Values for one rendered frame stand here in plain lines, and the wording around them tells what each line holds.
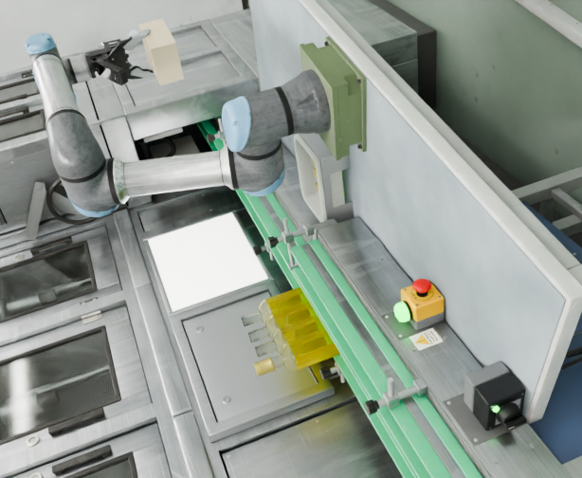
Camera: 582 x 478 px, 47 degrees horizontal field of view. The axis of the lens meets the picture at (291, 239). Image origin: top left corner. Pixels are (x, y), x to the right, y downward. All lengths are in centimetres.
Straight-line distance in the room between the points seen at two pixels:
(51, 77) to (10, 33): 340
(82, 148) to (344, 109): 61
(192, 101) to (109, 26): 281
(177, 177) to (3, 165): 99
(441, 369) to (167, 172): 78
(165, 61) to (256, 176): 56
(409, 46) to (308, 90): 122
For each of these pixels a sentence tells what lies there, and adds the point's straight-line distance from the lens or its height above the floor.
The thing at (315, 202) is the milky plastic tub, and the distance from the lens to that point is 197.
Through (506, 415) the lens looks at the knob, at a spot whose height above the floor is 81.
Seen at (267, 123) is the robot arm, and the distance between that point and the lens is 155.
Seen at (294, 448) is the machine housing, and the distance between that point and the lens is 174.
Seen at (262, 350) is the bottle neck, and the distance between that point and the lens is 172.
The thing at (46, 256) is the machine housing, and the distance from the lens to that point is 258.
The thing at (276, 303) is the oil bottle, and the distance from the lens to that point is 180.
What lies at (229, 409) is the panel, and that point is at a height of 125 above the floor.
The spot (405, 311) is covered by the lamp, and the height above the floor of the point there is 84.
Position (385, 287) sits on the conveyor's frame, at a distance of 162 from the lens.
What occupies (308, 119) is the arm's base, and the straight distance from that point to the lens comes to 157.
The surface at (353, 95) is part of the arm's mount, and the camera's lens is 155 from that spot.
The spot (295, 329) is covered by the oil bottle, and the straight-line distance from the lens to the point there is 173.
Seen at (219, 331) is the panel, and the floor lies 120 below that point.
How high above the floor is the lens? 131
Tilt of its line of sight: 12 degrees down
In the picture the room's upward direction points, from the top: 109 degrees counter-clockwise
